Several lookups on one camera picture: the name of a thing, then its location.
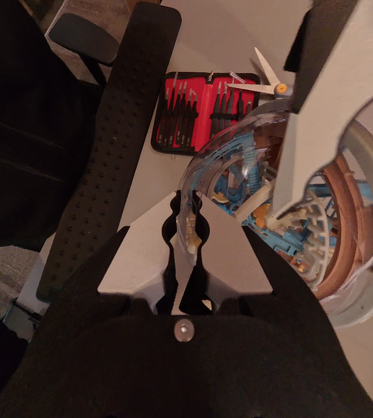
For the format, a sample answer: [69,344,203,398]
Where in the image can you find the clear maze ball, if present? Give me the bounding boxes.
[177,99,373,329]

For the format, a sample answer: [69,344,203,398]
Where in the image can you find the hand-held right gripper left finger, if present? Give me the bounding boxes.
[97,191,179,314]

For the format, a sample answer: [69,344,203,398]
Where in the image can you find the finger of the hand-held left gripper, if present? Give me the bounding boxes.
[272,0,373,219]

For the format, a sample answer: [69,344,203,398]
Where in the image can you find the black zip case red lining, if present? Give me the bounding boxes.
[151,71,261,154]

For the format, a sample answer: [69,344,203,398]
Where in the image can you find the black dimpled foam pad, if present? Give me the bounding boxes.
[36,2,183,301]

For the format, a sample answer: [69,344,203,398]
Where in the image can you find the grey and yellow scissors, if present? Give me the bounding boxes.
[225,47,296,98]

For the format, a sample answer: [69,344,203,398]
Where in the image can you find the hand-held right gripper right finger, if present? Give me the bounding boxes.
[178,190,275,314]

